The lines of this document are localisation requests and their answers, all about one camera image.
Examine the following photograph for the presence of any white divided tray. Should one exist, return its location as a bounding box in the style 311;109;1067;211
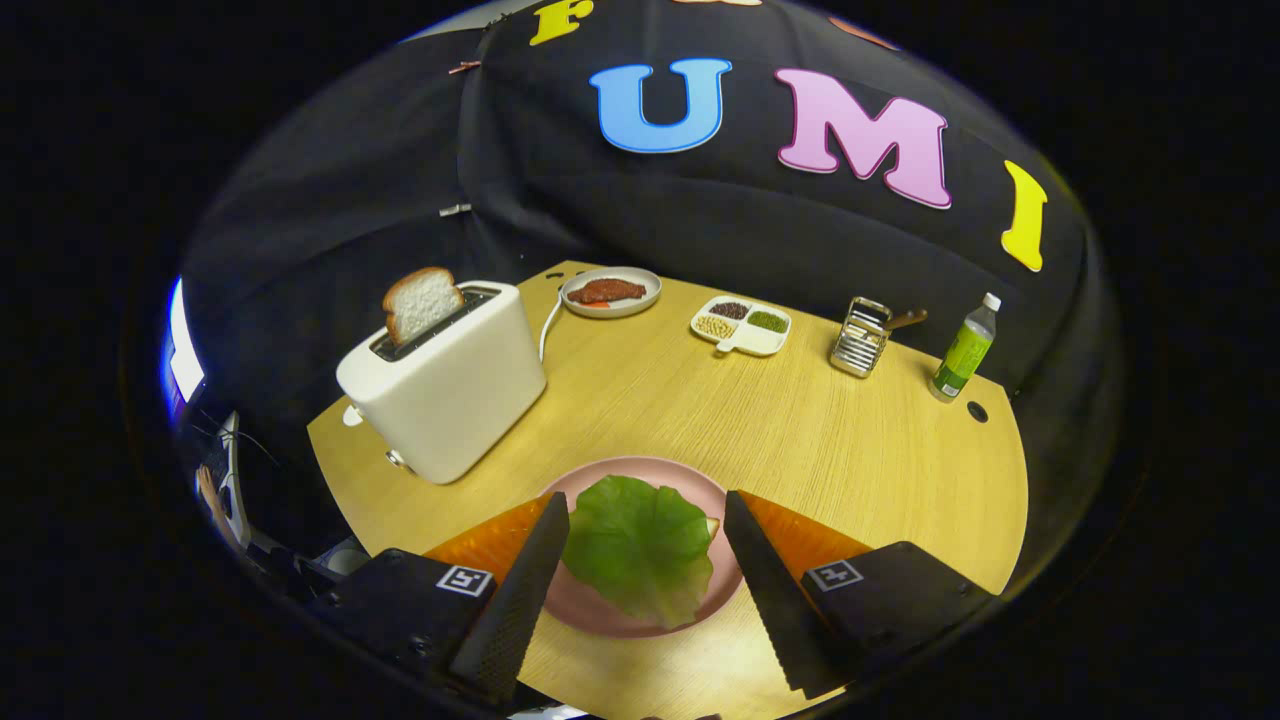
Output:
689;295;793;358

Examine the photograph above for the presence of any white toaster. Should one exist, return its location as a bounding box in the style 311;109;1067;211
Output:
335;280;549;486

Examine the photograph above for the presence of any green lettuce leaf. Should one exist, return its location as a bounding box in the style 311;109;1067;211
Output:
561;475;717;631

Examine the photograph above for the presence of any pink round plate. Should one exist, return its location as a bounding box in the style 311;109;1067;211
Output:
540;457;746;639

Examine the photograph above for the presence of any brown meat patty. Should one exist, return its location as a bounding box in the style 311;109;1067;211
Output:
567;278;648;307

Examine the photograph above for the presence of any metal wire rack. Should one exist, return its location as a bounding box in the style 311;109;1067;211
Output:
829;296;893;379

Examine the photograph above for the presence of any grey round plate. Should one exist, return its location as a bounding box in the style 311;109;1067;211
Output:
559;266;663;320

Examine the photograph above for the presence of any black backdrop cloth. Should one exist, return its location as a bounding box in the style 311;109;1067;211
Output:
180;0;1111;501

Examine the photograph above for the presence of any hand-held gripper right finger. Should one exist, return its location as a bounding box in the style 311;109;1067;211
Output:
722;489;999;701

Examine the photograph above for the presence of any green label plastic bottle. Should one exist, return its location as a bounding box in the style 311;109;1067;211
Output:
930;292;1003;403

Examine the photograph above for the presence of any white toaster cable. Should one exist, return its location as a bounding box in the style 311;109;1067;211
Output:
538;292;566;363

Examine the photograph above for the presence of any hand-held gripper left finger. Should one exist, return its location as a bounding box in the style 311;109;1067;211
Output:
305;490;571;706

